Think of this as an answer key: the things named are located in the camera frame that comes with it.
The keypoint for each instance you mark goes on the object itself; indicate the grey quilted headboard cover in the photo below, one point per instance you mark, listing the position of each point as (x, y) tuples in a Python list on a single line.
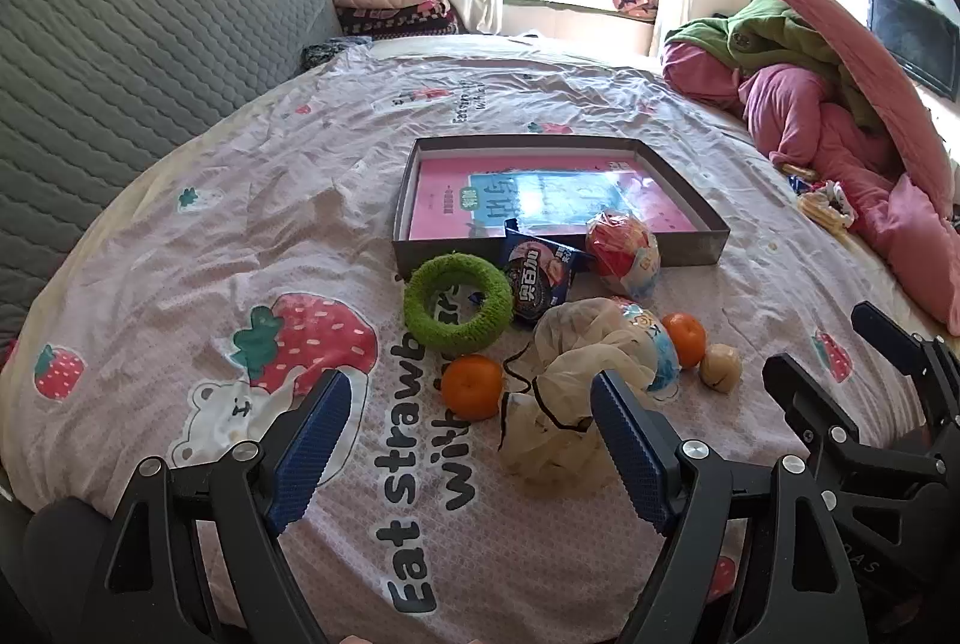
[(112, 74)]

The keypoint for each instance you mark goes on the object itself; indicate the patterned white wrapper bag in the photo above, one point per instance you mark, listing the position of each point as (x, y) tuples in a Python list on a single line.
[(836, 194)]

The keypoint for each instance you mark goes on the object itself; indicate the dark blue patterned cloth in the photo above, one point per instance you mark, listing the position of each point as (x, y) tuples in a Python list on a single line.
[(334, 52)]

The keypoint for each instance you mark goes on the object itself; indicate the beige mesh bag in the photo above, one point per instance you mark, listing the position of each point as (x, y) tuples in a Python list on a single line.
[(570, 359)]

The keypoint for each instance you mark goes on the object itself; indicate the pink patterned cloth bundle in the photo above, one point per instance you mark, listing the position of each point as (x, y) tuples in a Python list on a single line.
[(636, 2)]

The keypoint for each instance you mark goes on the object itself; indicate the dark patterned folded blanket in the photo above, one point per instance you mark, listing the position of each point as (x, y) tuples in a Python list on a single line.
[(397, 23)]

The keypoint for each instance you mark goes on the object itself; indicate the salmon quilted mat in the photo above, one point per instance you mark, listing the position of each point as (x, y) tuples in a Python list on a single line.
[(847, 44)]

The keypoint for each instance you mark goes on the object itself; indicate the magenta quilt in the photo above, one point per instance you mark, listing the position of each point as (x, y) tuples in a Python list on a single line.
[(795, 112)]

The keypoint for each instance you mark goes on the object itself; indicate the small beige ball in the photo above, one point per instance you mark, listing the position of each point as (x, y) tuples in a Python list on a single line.
[(720, 368)]

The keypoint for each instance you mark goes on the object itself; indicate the blue cookie snack packet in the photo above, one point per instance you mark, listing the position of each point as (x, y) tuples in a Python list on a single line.
[(536, 284)]

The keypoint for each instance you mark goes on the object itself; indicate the small blue snack packet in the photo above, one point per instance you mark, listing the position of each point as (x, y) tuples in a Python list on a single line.
[(799, 185)]

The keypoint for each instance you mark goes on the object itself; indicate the black television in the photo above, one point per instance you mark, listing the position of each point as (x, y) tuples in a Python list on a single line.
[(911, 37)]

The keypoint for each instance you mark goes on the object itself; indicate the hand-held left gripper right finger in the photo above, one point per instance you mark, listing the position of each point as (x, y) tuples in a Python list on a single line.
[(630, 456)]

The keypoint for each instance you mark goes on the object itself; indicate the tangerine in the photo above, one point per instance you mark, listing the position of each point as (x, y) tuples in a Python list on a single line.
[(684, 340), (471, 388)]

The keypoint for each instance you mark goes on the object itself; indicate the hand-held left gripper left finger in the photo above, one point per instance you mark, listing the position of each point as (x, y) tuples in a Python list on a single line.
[(315, 449)]

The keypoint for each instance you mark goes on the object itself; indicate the grey shallow box tray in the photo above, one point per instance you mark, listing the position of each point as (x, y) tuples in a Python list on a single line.
[(420, 254)]

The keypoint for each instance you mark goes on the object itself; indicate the small yellow snack packet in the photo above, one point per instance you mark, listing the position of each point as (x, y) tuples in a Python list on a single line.
[(796, 170)]

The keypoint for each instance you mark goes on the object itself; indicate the red clear snack bag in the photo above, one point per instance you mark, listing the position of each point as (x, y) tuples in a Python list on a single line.
[(622, 254)]

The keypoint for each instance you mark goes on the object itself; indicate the yellow wafer pack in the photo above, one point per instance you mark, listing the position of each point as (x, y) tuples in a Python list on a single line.
[(817, 211)]

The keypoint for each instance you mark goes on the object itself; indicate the pink book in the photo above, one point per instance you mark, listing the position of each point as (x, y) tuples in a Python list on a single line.
[(450, 194)]

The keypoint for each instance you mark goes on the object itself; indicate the blue toy egg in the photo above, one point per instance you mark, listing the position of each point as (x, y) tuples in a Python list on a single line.
[(660, 352)]

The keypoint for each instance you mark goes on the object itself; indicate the green blanket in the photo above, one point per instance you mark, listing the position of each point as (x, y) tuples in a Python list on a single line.
[(765, 33)]

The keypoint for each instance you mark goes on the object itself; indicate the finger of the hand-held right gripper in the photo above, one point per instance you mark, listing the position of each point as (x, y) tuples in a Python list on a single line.
[(806, 389), (896, 333)]

